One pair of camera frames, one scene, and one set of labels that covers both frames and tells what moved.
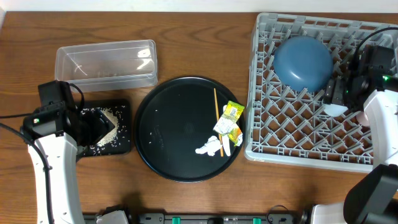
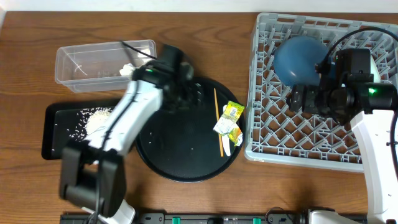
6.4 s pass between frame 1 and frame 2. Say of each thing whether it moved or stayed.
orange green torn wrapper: stayed
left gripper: moved
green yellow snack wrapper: stayed
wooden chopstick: stayed
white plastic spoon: stayed
